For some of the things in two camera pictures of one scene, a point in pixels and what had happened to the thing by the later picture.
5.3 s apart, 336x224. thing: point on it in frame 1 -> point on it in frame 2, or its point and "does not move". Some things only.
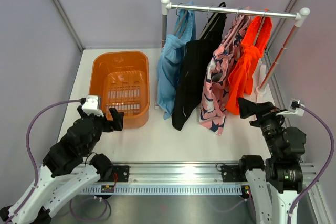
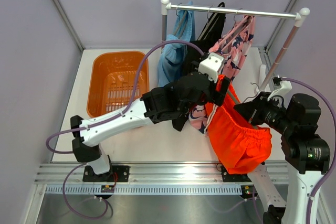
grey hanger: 262,20 -> 232,96
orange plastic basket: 121,79 does not move
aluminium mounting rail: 192,173 does not move
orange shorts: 240,75 -> 241,141
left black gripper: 110,126 -> 216,96
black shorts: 196,56 does not move
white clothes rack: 299,17 does not move
